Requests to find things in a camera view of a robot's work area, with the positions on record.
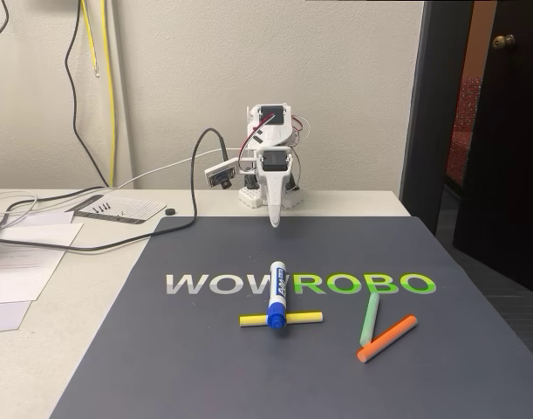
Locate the small white paper sheet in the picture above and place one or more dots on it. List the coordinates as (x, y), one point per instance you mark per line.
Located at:
(4, 315)

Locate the dark door frame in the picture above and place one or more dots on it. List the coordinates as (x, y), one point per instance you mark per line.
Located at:
(432, 109)

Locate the grey WOWROBO mat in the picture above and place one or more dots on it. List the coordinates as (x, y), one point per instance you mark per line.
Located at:
(292, 375)

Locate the white gripper camera box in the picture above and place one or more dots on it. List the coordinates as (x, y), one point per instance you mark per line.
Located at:
(219, 173)

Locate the brass door knob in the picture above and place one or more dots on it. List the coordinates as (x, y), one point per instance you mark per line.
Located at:
(504, 41)

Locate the small black round cap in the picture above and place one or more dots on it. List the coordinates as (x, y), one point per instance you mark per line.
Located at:
(170, 211)

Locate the lined sheet with screws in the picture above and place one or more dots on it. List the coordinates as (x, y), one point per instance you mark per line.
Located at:
(126, 208)

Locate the green chalk stick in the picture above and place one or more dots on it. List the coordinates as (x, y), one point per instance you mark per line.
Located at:
(370, 318)

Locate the yellow chalk stick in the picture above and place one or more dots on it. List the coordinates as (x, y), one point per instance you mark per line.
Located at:
(305, 317)

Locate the orange chalk stick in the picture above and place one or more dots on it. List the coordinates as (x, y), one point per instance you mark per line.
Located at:
(388, 338)

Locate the large white paper sheet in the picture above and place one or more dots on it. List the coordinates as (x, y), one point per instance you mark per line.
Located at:
(26, 266)

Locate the dark wooden door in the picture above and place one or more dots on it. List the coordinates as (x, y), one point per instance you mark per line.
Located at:
(506, 153)

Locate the blue whiteboard marker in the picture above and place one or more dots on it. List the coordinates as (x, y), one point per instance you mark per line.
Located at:
(278, 288)

